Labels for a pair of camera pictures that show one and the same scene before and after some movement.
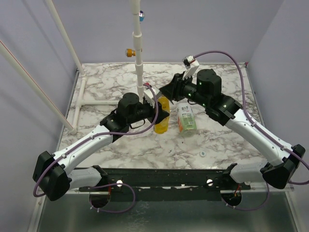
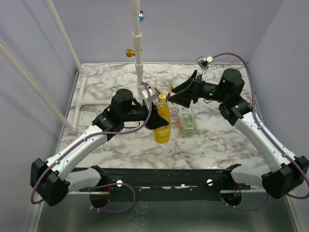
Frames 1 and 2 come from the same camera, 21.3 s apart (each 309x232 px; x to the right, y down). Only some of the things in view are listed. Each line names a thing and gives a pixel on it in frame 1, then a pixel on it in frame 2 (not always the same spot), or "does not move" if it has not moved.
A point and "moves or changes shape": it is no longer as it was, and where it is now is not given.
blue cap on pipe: (141, 16) does not move
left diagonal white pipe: (37, 88) does not move
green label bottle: (186, 121) does not move
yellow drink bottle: (162, 127) moves or changes shape
